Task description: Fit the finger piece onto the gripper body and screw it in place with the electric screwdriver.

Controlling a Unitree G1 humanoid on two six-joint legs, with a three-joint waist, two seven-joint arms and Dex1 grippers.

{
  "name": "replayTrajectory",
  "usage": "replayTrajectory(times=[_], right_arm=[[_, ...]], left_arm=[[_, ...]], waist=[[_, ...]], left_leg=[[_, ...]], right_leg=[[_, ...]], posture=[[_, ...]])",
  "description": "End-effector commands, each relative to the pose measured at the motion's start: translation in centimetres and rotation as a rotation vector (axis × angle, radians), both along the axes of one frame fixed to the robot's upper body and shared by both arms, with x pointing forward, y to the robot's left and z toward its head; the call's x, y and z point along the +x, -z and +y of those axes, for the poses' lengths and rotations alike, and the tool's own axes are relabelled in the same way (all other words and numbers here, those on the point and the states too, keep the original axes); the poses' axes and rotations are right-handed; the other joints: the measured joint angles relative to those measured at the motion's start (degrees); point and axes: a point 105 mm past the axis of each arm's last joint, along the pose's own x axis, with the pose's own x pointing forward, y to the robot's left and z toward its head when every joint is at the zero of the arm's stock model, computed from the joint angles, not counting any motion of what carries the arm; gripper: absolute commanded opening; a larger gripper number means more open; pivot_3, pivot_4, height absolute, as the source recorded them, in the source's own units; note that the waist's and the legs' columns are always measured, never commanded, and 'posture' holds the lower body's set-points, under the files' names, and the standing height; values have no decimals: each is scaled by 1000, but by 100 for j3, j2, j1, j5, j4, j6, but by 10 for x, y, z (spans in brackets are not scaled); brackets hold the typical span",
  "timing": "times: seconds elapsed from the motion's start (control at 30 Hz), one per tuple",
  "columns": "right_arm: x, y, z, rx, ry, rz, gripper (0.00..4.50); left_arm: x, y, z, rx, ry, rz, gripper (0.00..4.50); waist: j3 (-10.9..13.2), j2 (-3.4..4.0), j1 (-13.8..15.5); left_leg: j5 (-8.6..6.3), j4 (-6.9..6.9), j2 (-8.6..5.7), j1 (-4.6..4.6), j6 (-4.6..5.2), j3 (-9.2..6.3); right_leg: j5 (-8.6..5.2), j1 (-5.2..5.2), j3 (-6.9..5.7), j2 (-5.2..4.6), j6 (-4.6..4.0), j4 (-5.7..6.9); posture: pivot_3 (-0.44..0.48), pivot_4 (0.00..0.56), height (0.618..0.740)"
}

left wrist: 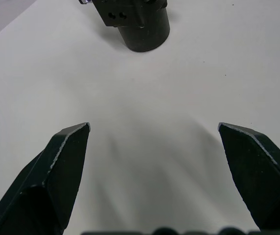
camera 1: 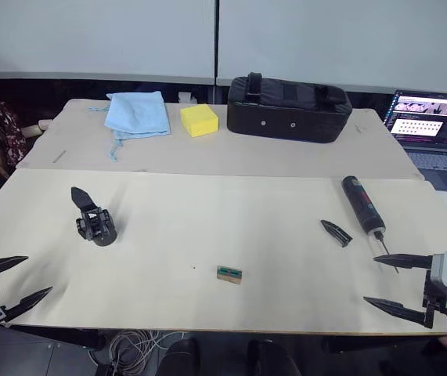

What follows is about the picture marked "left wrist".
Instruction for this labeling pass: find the black gripper body workpiece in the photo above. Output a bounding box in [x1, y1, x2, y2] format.
[79, 0, 171, 52]

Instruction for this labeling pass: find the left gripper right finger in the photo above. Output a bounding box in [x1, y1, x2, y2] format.
[217, 122, 280, 235]

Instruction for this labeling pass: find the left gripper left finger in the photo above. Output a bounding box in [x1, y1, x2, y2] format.
[0, 122, 92, 235]

